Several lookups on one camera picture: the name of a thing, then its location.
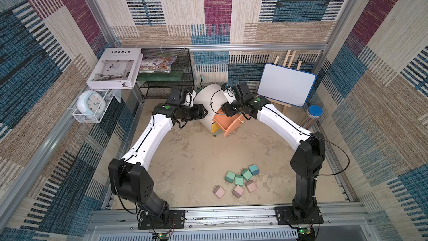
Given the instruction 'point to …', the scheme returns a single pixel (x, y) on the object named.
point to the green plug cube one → (247, 174)
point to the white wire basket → (84, 118)
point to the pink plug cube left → (219, 192)
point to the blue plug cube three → (254, 169)
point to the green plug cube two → (230, 177)
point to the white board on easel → (286, 85)
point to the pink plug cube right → (251, 186)
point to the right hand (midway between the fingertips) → (226, 103)
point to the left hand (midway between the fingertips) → (202, 112)
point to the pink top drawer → (229, 124)
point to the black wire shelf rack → (158, 85)
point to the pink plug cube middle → (238, 191)
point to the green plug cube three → (239, 179)
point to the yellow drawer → (214, 127)
